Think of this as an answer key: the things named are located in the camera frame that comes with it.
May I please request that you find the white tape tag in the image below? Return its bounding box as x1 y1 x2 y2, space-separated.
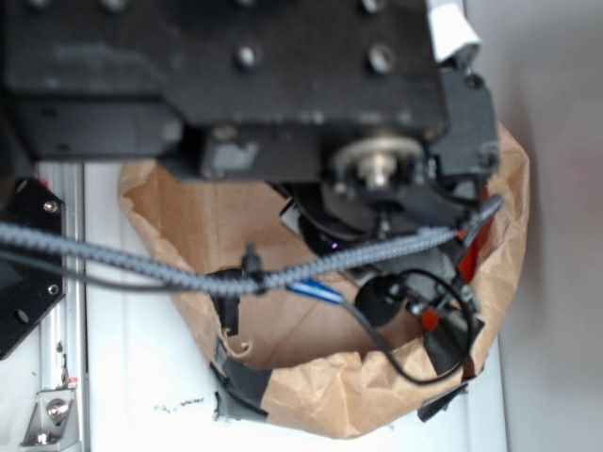
427 0 482 66

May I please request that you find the aluminium frame rail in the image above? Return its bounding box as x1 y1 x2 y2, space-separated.
38 163 90 451

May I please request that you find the brown paper bag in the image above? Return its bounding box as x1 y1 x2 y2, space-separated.
119 128 530 439

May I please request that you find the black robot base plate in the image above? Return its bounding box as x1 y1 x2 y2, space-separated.
1 178 64 360

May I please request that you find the orange toy carrot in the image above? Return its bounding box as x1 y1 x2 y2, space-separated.
420 200 499 335

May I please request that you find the black foam microphone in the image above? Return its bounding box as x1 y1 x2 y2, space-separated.
354 275 406 328

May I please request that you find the grey braided cable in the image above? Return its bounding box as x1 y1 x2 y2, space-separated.
0 193 505 296

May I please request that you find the silver corner bracket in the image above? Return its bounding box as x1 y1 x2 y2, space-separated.
19 389 79 451

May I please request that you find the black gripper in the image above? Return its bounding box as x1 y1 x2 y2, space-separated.
1 1 498 241

